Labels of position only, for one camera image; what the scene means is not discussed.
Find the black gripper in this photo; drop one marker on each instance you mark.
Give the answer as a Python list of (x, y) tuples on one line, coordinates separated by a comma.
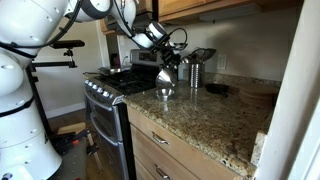
[(169, 55)]

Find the silver bowl holding food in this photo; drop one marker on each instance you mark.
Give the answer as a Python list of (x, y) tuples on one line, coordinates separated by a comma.
[(166, 78)]

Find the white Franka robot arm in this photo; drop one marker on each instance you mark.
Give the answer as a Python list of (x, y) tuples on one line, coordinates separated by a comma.
[(20, 140)]

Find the steel ladle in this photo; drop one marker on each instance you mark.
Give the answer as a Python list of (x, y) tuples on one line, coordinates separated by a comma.
[(186, 60)]

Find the small perforated steel utensil holder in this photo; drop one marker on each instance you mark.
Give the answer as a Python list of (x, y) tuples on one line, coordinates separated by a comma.
[(196, 76)]

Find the black cast iron skillet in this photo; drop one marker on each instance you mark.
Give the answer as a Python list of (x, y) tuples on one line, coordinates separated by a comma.
[(217, 88)]

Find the stainless range hood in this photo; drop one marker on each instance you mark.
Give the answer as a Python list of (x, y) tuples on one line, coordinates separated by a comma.
[(145, 16)]

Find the steel frying pan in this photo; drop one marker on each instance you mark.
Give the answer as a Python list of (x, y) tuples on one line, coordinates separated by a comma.
[(113, 70)]

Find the wooden upper cabinet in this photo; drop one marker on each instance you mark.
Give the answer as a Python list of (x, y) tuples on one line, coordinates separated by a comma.
[(180, 5)]

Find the stainless gas stove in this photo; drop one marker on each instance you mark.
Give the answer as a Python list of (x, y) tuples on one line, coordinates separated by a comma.
[(106, 126)]

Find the stack of woven trivets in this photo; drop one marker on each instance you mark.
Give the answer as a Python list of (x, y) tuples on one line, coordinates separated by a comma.
[(258, 95)]

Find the kitchen base cabinet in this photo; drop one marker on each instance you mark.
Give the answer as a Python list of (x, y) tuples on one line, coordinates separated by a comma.
[(186, 156)]

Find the wooden board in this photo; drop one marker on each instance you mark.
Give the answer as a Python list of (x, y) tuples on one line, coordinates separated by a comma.
[(71, 128)]

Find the black red clamp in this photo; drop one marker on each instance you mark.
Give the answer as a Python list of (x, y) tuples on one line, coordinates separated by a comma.
[(73, 141)]

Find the white tall cabinet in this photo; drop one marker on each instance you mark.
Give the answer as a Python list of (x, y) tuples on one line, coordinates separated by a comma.
[(293, 100)]

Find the robot cart table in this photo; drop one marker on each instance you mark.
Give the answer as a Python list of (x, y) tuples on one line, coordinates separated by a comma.
[(71, 163)]

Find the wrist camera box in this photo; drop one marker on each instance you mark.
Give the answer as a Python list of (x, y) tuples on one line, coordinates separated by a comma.
[(177, 46)]

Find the white wall outlet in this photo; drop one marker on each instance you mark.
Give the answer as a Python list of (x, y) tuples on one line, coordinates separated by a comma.
[(222, 61)]

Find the black stereo camera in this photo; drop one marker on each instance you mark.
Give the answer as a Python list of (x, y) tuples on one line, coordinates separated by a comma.
[(70, 44)]

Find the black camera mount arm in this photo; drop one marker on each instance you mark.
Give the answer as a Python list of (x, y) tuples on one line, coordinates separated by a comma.
[(50, 64)]

